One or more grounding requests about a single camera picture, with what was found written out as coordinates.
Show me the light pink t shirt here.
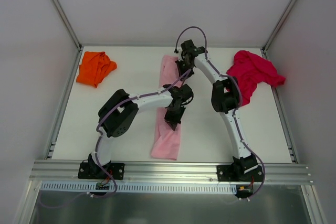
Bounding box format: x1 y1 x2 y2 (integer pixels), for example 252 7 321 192
151 55 181 161

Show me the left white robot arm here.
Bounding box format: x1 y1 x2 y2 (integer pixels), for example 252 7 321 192
88 84 194 178

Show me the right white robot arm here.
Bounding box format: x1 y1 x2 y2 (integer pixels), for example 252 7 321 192
174 40 258 182

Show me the magenta t shirt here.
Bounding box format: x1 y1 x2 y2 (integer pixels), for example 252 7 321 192
227 50 286 106

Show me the orange t shirt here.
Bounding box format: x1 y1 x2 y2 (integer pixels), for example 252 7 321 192
76 51 118 88

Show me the white slotted cable duct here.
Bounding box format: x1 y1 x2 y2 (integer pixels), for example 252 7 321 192
40 181 237 195

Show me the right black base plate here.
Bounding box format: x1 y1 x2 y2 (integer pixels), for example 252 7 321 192
216 164 264 183

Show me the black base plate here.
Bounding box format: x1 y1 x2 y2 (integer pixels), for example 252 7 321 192
216 164 264 183
77 162 125 180

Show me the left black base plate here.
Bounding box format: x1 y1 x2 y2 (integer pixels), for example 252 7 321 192
77 162 125 180

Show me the aluminium mounting rail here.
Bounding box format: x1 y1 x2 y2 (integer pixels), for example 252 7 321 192
29 159 314 185

